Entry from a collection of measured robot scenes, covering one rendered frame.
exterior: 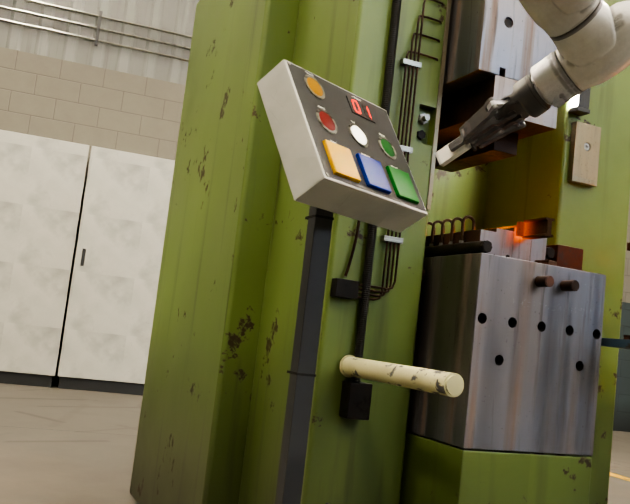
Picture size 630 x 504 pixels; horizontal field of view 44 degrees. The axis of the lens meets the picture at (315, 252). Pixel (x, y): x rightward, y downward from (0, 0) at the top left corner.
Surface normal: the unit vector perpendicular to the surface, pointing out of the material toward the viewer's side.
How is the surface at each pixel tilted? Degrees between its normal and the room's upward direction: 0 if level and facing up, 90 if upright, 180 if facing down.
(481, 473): 90
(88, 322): 90
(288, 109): 90
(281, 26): 90
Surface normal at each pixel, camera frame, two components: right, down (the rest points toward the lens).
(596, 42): -0.17, 0.50
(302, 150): -0.65, -0.15
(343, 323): 0.40, -0.05
